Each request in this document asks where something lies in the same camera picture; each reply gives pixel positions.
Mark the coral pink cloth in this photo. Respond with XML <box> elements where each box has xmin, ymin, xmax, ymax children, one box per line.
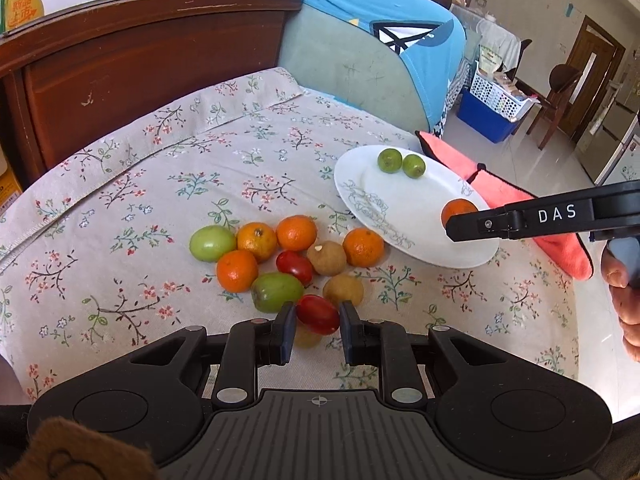
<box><xmin>415</xmin><ymin>130</ymin><xmax>595</xmax><ymax>281</ymax></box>

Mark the small green jujube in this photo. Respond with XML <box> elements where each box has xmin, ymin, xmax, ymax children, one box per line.
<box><xmin>377</xmin><ymin>148</ymin><xmax>403</xmax><ymax>174</ymax></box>
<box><xmin>402</xmin><ymin>154</ymin><xmax>427</xmax><ymax>179</ymax></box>

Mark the brown longan with white spot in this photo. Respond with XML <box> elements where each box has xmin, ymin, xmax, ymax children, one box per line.
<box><xmin>306</xmin><ymin>241</ymin><xmax>348</xmax><ymax>277</ymax></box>

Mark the green reddish jujube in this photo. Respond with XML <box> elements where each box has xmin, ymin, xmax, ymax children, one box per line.
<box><xmin>250</xmin><ymin>272</ymin><xmax>306</xmax><ymax>314</ymax></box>

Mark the silver refrigerator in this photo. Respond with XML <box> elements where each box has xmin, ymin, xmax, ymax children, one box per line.
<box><xmin>574</xmin><ymin>50</ymin><xmax>640</xmax><ymax>187</ymax></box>

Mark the wooden door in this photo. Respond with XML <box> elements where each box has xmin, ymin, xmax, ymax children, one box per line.
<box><xmin>557</xmin><ymin>15</ymin><xmax>627</xmax><ymax>107</ymax></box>

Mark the floral tablecloth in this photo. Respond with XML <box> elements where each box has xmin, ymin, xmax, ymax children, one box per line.
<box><xmin>0</xmin><ymin>67</ymin><xmax>581</xmax><ymax>404</ymax></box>

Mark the white lattice basket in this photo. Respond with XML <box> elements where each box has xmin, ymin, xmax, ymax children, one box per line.
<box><xmin>470</xmin><ymin>70</ymin><xmax>535</xmax><ymax>122</ymax></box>

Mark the brown plush fabric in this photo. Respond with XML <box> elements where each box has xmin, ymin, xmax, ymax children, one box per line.
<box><xmin>0</xmin><ymin>418</ymin><xmax>161</xmax><ymax>480</ymax></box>

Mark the blue printed cloth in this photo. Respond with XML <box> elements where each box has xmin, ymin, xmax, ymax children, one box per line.
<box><xmin>235</xmin><ymin>0</ymin><xmax>469</xmax><ymax>139</ymax></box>

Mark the blue plastic bin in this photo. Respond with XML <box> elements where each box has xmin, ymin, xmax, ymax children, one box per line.
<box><xmin>457</xmin><ymin>87</ymin><xmax>521</xmax><ymax>144</ymax></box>

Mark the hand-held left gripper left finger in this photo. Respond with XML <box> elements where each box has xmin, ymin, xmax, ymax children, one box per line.
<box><xmin>129</xmin><ymin>302</ymin><xmax>299</xmax><ymax>409</ymax></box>

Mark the dark wooden headboard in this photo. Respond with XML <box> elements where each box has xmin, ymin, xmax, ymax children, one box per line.
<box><xmin>0</xmin><ymin>0</ymin><xmax>305</xmax><ymax>187</ymax></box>

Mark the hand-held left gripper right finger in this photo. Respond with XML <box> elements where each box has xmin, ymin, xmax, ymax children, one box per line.
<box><xmin>339</xmin><ymin>300</ymin><xmax>506</xmax><ymax>409</ymax></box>

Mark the yellow box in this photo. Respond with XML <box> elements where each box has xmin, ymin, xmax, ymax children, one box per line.
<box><xmin>0</xmin><ymin>152</ymin><xmax>24</xmax><ymax>211</ymax></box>

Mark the white patterned plate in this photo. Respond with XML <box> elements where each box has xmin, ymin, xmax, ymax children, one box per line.
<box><xmin>333</xmin><ymin>145</ymin><xmax>501</xmax><ymax>269</ymax></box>

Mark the person's right hand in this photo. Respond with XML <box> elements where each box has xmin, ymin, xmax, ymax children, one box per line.
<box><xmin>601</xmin><ymin>246</ymin><xmax>640</xmax><ymax>349</ymax></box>

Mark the green and white bag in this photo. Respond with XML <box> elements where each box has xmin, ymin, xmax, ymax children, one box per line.
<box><xmin>479</xmin><ymin>44</ymin><xmax>506</xmax><ymax>79</ymax></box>

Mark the wooden chair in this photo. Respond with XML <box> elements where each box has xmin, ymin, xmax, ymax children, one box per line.
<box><xmin>525</xmin><ymin>64</ymin><xmax>586</xmax><ymax>150</ymax></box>

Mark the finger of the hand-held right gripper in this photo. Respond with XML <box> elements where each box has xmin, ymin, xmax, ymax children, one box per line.
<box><xmin>445</xmin><ymin>204</ymin><xmax>524</xmax><ymax>244</ymax></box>

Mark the red cherry tomato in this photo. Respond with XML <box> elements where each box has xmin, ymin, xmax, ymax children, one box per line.
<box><xmin>275</xmin><ymin>250</ymin><xmax>315</xmax><ymax>286</ymax></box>
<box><xmin>296</xmin><ymin>294</ymin><xmax>341</xmax><ymax>335</ymax></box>

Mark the large green jujube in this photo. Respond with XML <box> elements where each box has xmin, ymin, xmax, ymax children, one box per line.
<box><xmin>189</xmin><ymin>225</ymin><xmax>238</xmax><ymax>263</ymax></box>

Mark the table with white cloth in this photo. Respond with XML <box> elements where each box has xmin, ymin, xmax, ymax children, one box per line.
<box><xmin>452</xmin><ymin>5</ymin><xmax>521</xmax><ymax>72</ymax></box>

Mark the yellowish longan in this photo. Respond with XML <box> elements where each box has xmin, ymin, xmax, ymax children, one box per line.
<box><xmin>294</xmin><ymin>324</ymin><xmax>324</xmax><ymax>350</ymax></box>

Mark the mandarin orange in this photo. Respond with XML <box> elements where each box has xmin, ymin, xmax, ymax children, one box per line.
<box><xmin>236</xmin><ymin>222</ymin><xmax>278</xmax><ymax>264</ymax></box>
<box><xmin>276</xmin><ymin>214</ymin><xmax>319</xmax><ymax>253</ymax></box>
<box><xmin>216</xmin><ymin>249</ymin><xmax>260</xmax><ymax>294</ymax></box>
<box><xmin>441</xmin><ymin>198</ymin><xmax>479</xmax><ymax>228</ymax></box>
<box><xmin>342</xmin><ymin>227</ymin><xmax>385</xmax><ymax>268</ymax></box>

